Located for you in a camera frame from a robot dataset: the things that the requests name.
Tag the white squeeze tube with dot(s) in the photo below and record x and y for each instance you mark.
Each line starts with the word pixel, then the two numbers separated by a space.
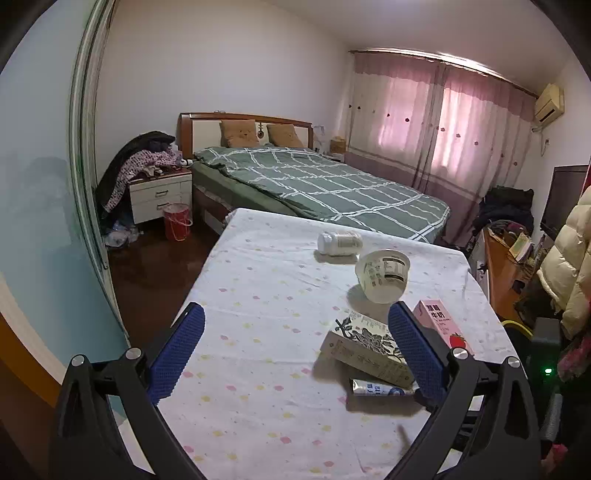
pixel 378 389

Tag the red plastic bucket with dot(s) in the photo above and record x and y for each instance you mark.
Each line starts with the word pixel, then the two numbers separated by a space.
pixel 177 221

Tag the dark clothes pile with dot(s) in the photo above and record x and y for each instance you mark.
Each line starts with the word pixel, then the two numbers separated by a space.
pixel 505 203

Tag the white pill bottle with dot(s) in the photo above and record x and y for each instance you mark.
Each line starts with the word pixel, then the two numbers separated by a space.
pixel 339 242

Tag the clear plastic bags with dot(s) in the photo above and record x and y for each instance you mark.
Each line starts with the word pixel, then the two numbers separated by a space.
pixel 120 233

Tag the yellow rimmed trash bin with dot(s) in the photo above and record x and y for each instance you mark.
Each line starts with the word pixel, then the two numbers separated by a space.
pixel 519 326

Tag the wooden desk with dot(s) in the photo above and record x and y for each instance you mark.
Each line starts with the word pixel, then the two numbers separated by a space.
pixel 501 263

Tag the wooden bed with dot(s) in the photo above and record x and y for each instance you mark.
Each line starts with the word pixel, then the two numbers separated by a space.
pixel 203 127

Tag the wall air conditioner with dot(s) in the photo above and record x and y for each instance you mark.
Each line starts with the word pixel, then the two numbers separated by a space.
pixel 549 104

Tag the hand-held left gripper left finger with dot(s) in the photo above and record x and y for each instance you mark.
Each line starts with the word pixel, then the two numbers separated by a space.
pixel 178 355

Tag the black floral print carton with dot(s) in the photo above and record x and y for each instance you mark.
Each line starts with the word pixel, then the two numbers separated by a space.
pixel 364 346

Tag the pink floral garment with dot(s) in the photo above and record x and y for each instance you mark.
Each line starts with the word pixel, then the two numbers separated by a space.
pixel 572 360

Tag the pink milk carton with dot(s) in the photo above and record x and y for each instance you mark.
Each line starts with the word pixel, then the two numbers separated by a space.
pixel 438 323

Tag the woven tissue box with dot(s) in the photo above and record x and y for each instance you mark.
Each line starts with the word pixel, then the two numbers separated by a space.
pixel 337 145

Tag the wooden curtain rod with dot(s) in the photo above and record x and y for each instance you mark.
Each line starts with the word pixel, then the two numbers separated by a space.
pixel 438 57

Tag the floral print garment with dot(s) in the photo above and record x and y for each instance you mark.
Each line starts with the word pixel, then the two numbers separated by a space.
pixel 143 161

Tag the stack of books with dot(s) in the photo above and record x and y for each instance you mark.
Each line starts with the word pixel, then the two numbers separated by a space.
pixel 519 247

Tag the white nightstand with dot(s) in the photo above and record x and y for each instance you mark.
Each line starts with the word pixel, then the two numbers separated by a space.
pixel 157 198

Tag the frosted glass sliding door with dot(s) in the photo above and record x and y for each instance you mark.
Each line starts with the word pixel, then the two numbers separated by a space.
pixel 41 194

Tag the pile of clothes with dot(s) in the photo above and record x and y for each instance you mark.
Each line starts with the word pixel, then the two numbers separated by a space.
pixel 124 157

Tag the dotted white tablecloth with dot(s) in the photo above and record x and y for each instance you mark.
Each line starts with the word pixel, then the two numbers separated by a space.
pixel 277 323

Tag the clear plastic cup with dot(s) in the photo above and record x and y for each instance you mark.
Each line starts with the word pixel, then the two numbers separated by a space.
pixel 383 274

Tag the black television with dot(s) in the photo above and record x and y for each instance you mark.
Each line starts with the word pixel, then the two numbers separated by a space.
pixel 565 203

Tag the green plaid duvet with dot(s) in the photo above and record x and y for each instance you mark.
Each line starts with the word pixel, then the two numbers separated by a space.
pixel 323 184

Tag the cream puffer jacket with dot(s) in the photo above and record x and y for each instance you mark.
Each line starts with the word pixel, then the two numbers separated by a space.
pixel 570 258

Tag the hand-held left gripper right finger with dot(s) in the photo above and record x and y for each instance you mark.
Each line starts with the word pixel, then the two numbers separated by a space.
pixel 418 355

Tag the brown bear pillow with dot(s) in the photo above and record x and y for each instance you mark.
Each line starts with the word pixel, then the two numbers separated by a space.
pixel 284 134
pixel 238 133

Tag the pink curtain panel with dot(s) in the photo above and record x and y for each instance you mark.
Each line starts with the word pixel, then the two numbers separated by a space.
pixel 480 147
pixel 392 115

